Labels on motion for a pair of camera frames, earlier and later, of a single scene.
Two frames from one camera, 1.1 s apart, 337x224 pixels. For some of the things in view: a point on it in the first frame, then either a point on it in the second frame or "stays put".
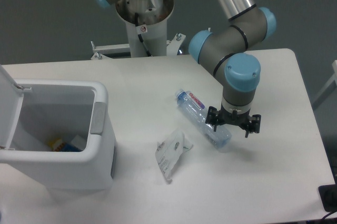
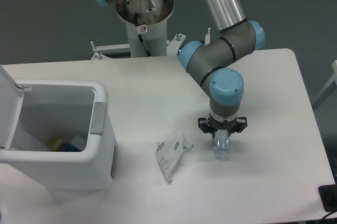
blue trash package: (70, 147) stays put
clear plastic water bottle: (195, 112) -> (221, 145)
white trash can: (62, 140) stays put
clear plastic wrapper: (169, 151) stays put
